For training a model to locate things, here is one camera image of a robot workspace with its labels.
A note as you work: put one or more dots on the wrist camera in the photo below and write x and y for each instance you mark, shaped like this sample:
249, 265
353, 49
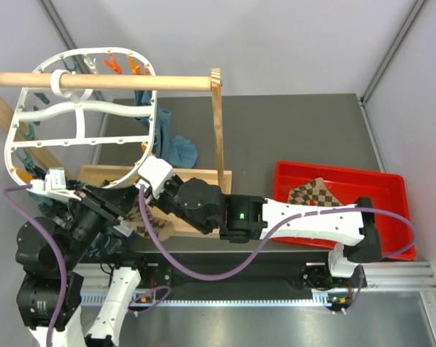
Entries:
53, 186
153, 174

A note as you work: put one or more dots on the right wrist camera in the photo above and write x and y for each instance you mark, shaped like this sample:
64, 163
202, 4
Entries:
153, 174

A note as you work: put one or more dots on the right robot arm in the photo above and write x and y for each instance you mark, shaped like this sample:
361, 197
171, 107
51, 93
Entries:
356, 243

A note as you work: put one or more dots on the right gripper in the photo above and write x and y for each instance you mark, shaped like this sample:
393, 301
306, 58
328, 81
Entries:
158, 202

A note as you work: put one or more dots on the wooden rack upright post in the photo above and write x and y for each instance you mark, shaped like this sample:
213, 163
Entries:
216, 84

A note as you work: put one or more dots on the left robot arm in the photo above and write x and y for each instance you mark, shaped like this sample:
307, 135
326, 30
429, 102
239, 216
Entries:
49, 299

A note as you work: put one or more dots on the orange clip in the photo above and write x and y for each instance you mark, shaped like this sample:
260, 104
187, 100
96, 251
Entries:
144, 146
23, 175

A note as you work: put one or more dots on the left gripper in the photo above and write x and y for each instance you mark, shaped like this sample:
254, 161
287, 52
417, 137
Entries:
111, 202

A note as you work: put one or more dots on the teal blue sock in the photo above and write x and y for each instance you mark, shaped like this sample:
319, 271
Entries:
177, 151

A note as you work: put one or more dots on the wooden rod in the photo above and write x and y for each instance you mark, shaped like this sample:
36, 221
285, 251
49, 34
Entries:
109, 82

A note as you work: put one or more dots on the brown argyle sock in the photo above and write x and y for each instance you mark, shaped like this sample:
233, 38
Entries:
313, 192
163, 228

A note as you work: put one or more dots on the white plastic sock hanger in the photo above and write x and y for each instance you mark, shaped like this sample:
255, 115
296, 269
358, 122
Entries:
77, 102

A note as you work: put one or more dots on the teal clip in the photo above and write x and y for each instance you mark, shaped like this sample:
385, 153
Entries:
28, 130
25, 158

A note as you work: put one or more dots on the wooden rack base tray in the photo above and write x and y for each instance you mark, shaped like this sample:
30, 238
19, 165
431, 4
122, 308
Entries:
96, 175

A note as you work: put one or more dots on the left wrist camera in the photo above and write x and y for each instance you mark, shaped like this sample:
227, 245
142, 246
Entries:
53, 186

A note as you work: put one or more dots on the red plastic tray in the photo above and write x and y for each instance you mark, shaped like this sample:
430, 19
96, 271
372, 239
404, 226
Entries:
387, 192

